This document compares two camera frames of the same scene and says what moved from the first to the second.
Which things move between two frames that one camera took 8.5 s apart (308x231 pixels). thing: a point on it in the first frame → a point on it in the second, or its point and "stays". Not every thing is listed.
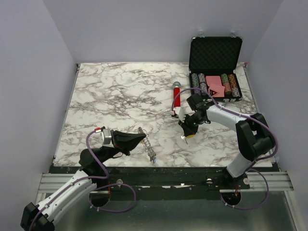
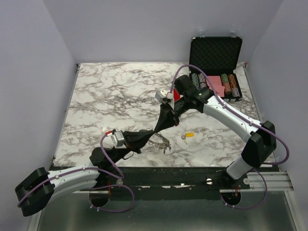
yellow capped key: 189,136 stays
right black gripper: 187,130 → 167,118
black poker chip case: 213,61 stays
